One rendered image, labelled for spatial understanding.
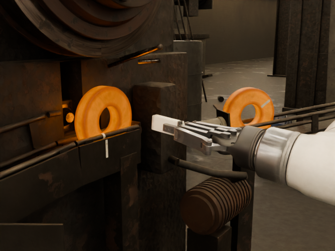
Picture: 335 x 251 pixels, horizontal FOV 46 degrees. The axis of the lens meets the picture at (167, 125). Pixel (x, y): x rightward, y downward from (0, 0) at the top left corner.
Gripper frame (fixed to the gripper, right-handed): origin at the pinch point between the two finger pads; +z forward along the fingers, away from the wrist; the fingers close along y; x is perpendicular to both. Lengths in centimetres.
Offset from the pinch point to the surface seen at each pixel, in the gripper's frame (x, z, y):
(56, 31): 17.0, 16.0, -14.6
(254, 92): 2.3, -0.8, 40.1
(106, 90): 4.4, 16.5, -0.7
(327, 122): -8, -16, 64
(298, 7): 40, 113, 406
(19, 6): 20.9, 16.4, -21.8
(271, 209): -77, 18, 131
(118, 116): -2.1, 16.4, 3.3
